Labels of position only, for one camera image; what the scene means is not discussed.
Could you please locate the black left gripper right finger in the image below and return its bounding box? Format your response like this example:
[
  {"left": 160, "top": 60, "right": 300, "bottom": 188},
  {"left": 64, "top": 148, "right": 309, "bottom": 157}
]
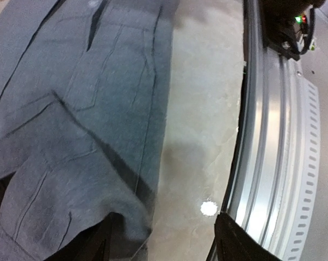
[{"left": 207, "top": 212, "right": 278, "bottom": 261}]

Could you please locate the aluminium front rail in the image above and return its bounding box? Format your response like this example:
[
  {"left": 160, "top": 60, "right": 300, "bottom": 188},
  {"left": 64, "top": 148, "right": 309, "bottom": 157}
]
[{"left": 221, "top": 1, "right": 321, "bottom": 260}]

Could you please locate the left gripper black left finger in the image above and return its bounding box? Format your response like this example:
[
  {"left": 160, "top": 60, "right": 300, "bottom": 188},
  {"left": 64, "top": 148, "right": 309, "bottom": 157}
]
[{"left": 46, "top": 213, "right": 123, "bottom": 261}]

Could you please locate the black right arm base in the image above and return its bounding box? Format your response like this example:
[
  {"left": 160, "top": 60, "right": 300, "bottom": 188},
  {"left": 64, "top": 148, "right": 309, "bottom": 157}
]
[{"left": 260, "top": 1, "right": 325, "bottom": 61}]

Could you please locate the grey garment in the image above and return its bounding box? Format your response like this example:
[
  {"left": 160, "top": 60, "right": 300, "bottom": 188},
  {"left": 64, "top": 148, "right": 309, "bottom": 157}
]
[{"left": 0, "top": 1, "right": 178, "bottom": 260}]

